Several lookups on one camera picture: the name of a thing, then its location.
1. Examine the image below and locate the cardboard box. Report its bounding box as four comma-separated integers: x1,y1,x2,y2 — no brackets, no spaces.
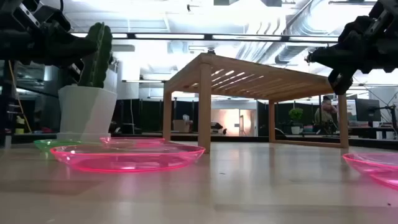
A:
172,119,192,134

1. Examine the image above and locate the green artificial cactus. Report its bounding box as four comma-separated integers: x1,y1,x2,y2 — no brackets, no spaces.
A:
76,21,114,89

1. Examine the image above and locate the wooden slatted shelf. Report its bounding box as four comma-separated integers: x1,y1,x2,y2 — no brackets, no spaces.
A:
162,52,350,154

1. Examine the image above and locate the black computer monitor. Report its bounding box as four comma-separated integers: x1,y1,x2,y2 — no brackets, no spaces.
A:
354,98,382,123

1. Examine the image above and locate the small potted green plant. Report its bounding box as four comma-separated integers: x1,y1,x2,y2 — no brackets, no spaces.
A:
287,107,304,136

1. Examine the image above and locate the person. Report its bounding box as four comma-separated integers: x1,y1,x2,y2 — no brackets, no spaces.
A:
313,95,339,135

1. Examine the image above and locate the pink translucent plastic plate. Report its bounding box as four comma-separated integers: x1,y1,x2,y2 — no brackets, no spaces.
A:
98,136,166,146
342,152,398,191
49,142,206,174

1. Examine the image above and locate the green translucent plastic plate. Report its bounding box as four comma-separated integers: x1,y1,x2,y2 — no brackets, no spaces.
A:
33,139,83,154

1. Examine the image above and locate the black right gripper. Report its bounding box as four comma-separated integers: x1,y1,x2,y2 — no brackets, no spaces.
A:
305,0,398,96

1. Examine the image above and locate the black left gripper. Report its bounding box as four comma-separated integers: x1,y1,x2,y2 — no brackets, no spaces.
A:
0,0,99,82

